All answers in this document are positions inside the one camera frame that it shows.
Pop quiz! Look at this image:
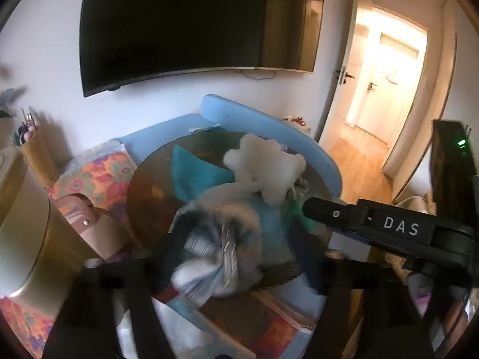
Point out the dark green cloth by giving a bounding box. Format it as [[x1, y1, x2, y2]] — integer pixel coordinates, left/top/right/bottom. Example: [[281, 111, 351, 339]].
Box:
[[286, 194, 330, 236]]

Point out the pink bag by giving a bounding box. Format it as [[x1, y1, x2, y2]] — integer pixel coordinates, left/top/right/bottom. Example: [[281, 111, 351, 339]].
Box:
[[50, 193, 137, 260]]

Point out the teal cloth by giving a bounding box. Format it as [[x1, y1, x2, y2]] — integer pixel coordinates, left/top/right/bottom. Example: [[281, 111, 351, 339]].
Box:
[[171, 145, 236, 203]]

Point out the white hallway door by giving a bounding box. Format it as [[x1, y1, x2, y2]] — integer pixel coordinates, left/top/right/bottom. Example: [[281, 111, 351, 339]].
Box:
[[355, 32, 412, 143]]

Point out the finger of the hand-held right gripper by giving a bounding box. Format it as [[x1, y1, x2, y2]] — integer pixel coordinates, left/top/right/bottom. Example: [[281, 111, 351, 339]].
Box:
[[302, 197, 370, 239]]

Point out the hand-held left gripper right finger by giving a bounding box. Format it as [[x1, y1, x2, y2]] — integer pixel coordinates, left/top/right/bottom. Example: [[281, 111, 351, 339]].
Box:
[[289, 217, 436, 359]]

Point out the gold pen holder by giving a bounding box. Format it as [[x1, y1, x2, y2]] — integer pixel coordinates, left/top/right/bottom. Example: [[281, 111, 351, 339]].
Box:
[[17, 108, 57, 188]]

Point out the television cable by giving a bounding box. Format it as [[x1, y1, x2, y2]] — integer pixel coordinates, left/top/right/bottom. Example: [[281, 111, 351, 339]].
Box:
[[239, 68, 278, 81]]

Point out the white plastic bag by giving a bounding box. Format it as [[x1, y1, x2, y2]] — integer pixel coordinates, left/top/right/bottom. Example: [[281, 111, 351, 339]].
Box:
[[116, 295, 255, 359]]

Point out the white grey striped cloth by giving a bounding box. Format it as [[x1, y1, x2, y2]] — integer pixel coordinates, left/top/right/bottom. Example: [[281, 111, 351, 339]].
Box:
[[170, 198, 296, 303]]

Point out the gold cylindrical container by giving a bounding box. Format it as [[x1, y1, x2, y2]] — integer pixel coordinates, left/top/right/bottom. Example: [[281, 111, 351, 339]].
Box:
[[0, 146, 101, 318]]

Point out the light blue chair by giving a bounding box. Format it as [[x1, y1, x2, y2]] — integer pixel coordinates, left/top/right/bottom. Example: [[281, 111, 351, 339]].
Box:
[[120, 94, 342, 210]]

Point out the white fluffy cloud plush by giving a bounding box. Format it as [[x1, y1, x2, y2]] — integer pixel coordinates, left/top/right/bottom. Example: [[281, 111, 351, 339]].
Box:
[[223, 133, 307, 207]]

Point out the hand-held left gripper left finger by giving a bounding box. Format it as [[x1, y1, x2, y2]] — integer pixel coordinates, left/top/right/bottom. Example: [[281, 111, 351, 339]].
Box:
[[41, 209, 200, 359]]

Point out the black wall television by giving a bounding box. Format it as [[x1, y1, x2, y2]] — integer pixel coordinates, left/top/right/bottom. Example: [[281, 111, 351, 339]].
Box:
[[79, 0, 325, 98]]

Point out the white bag with red print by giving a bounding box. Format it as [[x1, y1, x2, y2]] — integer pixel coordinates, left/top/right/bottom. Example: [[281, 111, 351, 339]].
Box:
[[282, 116, 312, 134]]

